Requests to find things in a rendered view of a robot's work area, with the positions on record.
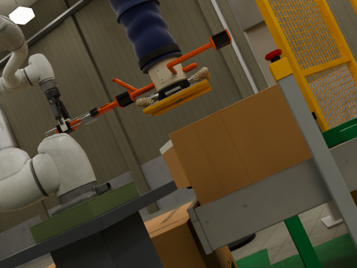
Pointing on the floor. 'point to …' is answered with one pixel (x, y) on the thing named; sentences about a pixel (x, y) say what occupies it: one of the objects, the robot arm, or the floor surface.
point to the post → (316, 144)
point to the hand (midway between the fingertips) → (66, 126)
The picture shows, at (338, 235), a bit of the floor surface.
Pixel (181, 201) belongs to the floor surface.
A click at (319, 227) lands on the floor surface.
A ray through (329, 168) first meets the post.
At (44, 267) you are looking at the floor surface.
